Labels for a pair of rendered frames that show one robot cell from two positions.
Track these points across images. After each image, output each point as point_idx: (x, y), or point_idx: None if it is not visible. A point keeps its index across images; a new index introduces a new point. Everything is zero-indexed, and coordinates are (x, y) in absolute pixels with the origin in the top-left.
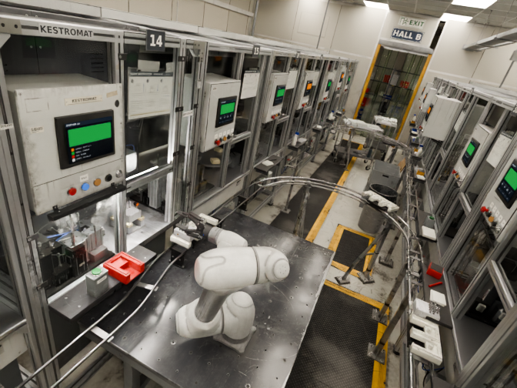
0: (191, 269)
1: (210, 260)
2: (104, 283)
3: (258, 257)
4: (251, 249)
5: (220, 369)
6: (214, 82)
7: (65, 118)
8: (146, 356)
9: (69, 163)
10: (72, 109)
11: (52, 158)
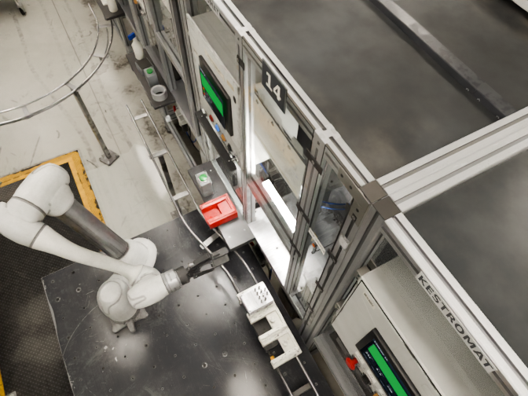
0: (233, 311)
1: (42, 166)
2: (200, 188)
3: (12, 198)
4: (23, 196)
5: (107, 277)
6: (374, 293)
7: (201, 61)
8: (158, 231)
9: (203, 95)
10: (208, 62)
11: None
